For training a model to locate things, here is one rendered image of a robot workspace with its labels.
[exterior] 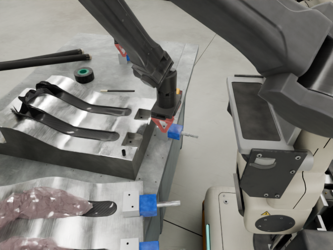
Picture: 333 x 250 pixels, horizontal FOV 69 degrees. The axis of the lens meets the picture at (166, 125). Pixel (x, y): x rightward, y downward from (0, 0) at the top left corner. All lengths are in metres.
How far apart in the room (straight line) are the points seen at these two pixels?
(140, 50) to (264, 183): 0.38
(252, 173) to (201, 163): 1.25
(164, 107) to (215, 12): 0.48
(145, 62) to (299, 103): 0.35
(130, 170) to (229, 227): 0.69
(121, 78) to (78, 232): 0.69
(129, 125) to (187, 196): 0.97
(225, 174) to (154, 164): 1.05
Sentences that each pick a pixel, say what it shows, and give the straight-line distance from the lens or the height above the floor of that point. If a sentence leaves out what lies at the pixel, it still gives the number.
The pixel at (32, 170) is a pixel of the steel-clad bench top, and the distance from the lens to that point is 0.82.
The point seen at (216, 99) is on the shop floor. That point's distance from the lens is 2.32.
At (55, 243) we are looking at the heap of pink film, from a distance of 0.56.
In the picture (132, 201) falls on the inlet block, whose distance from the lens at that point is 0.58.
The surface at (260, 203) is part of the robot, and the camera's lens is 0.71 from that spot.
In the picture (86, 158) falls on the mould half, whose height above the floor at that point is 0.86.
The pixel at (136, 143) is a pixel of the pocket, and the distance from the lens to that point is 0.71.
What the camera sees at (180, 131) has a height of 0.84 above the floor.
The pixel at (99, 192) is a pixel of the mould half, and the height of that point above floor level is 0.86.
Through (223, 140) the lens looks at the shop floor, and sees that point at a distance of 1.94.
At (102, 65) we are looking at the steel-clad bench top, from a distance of 1.21.
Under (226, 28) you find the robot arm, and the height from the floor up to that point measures 1.29.
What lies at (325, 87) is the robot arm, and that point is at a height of 1.26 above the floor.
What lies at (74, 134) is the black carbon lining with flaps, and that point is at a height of 0.88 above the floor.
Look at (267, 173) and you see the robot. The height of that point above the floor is 0.98.
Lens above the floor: 1.39
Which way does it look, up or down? 44 degrees down
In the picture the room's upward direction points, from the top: straight up
